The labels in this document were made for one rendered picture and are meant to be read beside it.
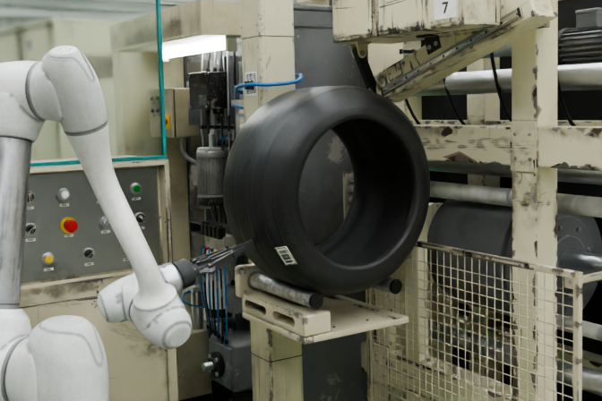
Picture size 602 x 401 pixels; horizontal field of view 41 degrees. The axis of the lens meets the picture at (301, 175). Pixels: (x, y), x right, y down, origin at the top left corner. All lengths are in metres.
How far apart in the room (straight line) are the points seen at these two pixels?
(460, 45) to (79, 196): 1.28
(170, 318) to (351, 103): 0.78
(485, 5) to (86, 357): 1.34
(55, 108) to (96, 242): 0.96
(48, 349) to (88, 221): 1.03
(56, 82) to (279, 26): 0.96
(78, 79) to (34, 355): 0.58
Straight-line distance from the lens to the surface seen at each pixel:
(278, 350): 2.66
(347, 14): 2.60
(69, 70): 1.81
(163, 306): 1.91
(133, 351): 2.79
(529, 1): 2.23
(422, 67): 2.51
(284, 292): 2.35
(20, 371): 1.78
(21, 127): 1.89
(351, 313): 2.49
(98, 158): 1.89
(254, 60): 2.56
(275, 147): 2.14
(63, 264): 2.70
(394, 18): 2.41
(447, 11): 2.24
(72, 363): 1.73
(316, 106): 2.19
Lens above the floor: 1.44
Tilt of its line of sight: 5 degrees down
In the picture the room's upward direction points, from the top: 1 degrees counter-clockwise
